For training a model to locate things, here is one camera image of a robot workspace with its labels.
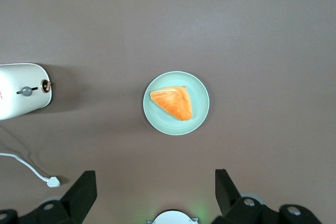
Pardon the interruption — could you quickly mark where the white two-slot toaster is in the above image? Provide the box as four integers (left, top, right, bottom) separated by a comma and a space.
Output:
0, 62, 55, 121

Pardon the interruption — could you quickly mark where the orange triangular toast slice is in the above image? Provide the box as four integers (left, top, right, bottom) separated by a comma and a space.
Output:
149, 85, 193, 122

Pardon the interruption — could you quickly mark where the bronze toaster dial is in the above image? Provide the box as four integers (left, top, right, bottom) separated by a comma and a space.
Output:
40, 79, 53, 94

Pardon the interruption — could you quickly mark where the grey toaster lever knob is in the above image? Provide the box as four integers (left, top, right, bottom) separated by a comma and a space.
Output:
16, 86, 39, 97

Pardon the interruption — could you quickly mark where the pale green round plate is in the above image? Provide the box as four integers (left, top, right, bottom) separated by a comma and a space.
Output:
143, 71, 211, 136

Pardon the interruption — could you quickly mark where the white power cable with plug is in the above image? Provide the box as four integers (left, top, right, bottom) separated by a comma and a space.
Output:
0, 152, 61, 189

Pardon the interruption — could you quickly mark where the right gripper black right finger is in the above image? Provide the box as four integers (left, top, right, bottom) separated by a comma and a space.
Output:
211, 168, 280, 224

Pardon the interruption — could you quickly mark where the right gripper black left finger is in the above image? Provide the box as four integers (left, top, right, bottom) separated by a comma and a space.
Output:
19, 170, 98, 224

